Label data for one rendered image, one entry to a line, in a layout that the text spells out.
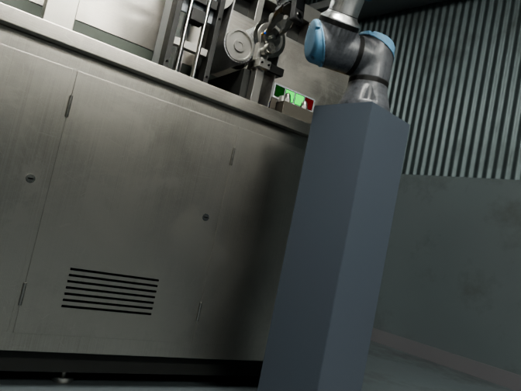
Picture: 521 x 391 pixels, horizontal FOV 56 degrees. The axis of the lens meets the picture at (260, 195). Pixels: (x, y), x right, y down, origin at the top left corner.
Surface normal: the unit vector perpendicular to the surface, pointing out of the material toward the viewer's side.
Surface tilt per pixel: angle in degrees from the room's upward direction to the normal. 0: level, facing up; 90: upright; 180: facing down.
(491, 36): 90
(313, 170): 90
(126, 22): 90
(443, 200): 90
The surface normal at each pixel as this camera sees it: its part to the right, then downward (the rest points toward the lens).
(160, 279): 0.55, 0.04
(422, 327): -0.70, -0.21
